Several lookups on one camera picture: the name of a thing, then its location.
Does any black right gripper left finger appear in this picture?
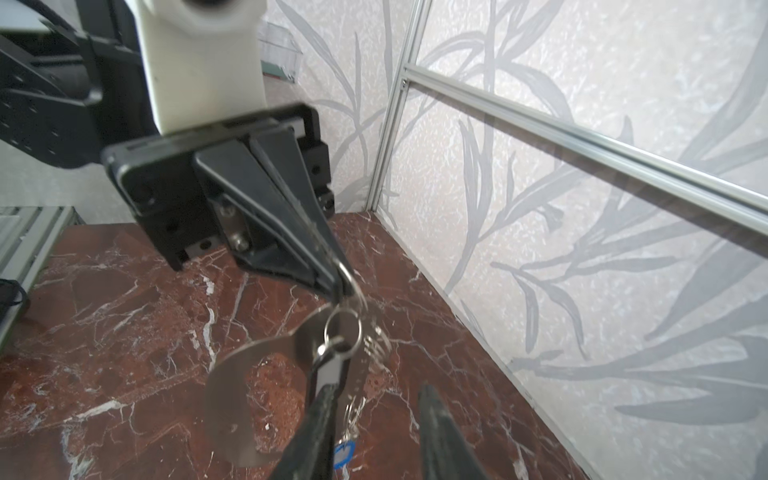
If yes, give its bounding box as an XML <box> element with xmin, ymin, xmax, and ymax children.
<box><xmin>268</xmin><ymin>384</ymin><xmax>338</xmax><ymax>480</ymax></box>

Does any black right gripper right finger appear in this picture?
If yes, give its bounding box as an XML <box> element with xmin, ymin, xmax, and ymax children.
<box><xmin>418</xmin><ymin>384</ymin><xmax>488</xmax><ymax>480</ymax></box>

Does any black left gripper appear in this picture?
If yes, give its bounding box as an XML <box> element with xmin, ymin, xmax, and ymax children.
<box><xmin>101</xmin><ymin>103</ymin><xmax>354</xmax><ymax>297</ymax></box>

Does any steel perforated key holder plate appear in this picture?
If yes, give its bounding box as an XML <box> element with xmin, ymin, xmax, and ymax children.
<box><xmin>204</xmin><ymin>270</ymin><xmax>391</xmax><ymax>467</ymax></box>

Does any silver key black tag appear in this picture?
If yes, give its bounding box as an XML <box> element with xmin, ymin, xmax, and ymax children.
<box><xmin>306</xmin><ymin>306</ymin><xmax>363</xmax><ymax>407</ymax></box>

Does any silver key blue tag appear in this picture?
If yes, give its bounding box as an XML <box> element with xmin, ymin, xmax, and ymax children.
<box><xmin>333</xmin><ymin>440</ymin><xmax>356</xmax><ymax>470</ymax></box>

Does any clear plastic wall shelf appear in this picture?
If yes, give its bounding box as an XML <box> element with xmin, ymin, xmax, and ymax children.
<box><xmin>258</xmin><ymin>22</ymin><xmax>303</xmax><ymax>84</ymax></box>

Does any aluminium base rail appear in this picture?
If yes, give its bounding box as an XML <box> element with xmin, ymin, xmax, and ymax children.
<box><xmin>1</xmin><ymin>206</ymin><xmax>80</xmax><ymax>345</ymax></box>

